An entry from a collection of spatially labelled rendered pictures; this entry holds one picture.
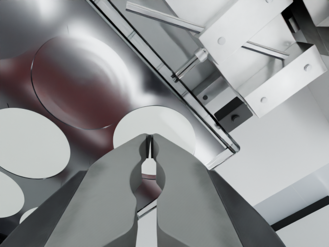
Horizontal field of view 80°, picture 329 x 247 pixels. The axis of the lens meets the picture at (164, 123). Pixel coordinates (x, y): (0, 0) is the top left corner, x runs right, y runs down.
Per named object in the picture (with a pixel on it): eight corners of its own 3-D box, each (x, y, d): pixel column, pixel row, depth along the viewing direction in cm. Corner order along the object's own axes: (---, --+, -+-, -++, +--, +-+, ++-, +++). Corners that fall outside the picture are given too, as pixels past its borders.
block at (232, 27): (211, 61, 22) (219, 66, 19) (192, 36, 21) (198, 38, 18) (276, 4, 20) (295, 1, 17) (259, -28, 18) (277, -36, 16)
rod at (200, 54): (176, 83, 22) (177, 86, 21) (168, 73, 22) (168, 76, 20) (209, 53, 21) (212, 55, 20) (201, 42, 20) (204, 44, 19)
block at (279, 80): (249, 109, 25) (260, 119, 22) (234, 89, 24) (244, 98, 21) (309, 64, 23) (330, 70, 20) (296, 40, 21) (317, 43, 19)
